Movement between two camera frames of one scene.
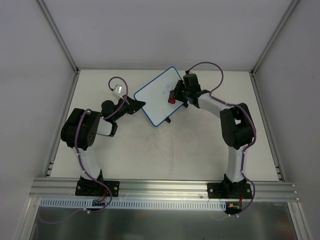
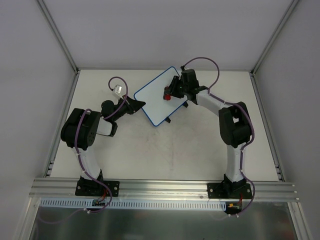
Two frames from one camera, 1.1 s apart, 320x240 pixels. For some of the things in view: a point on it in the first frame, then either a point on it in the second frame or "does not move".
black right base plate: (229, 190) does not move
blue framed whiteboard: (155, 95) does not move
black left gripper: (130, 106) does not move
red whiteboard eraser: (172, 99) -> (167, 95)
